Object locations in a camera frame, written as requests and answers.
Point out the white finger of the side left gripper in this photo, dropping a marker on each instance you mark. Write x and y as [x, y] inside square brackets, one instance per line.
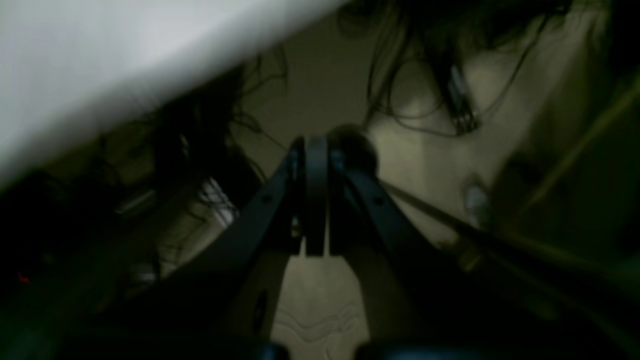
[219, 305]

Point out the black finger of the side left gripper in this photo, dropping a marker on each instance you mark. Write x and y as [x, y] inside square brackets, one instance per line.
[342, 191]

